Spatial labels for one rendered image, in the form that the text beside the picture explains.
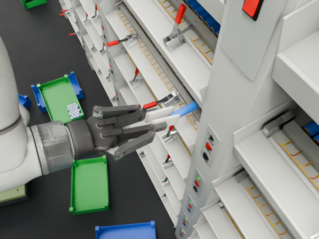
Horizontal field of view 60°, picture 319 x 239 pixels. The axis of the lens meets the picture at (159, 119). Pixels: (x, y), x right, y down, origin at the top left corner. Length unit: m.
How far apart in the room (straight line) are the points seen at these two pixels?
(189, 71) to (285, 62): 0.27
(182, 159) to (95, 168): 0.91
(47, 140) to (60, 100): 1.48
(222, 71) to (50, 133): 0.30
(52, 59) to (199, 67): 1.90
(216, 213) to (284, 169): 0.41
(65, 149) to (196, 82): 0.27
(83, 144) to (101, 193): 1.15
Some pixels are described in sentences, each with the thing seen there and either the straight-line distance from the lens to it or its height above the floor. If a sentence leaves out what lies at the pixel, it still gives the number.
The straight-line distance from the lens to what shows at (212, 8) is 0.41.
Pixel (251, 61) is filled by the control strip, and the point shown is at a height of 1.31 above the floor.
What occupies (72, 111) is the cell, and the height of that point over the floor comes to 0.08.
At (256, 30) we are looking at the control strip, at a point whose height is 1.34.
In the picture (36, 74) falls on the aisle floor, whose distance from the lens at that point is 2.29.
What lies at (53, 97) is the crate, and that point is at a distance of 1.98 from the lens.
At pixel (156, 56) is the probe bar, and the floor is 0.97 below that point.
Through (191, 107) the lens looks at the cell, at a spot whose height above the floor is 1.03.
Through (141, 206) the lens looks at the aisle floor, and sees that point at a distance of 1.60.
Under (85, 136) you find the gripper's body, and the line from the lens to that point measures 0.51.
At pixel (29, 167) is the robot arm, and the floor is 1.12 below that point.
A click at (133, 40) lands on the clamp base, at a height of 0.95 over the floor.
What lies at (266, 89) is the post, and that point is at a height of 1.27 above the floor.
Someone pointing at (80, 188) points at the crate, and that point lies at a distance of 1.69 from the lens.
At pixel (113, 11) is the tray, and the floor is 0.94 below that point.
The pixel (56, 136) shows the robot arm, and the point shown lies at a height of 1.13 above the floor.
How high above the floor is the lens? 1.54
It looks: 56 degrees down
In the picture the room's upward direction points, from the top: straight up
